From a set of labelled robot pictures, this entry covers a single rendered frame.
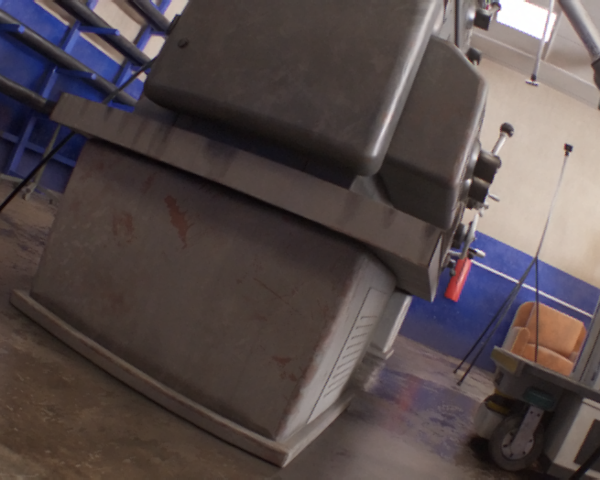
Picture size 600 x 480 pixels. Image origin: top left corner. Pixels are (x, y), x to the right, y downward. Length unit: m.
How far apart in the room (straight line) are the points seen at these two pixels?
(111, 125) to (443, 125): 0.62
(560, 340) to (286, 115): 5.32
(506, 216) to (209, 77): 5.59
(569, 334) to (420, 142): 5.18
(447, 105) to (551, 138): 5.75
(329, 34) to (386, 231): 0.35
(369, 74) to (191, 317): 0.51
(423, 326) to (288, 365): 5.35
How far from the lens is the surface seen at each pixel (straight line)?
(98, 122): 1.16
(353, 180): 1.02
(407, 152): 1.02
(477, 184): 1.35
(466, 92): 1.06
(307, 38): 1.01
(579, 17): 2.67
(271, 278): 0.98
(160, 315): 1.05
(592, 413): 1.63
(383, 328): 3.34
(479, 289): 6.32
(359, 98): 0.95
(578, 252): 6.58
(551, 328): 6.02
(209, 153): 1.02
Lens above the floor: 0.34
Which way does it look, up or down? level
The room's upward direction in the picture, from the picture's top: 23 degrees clockwise
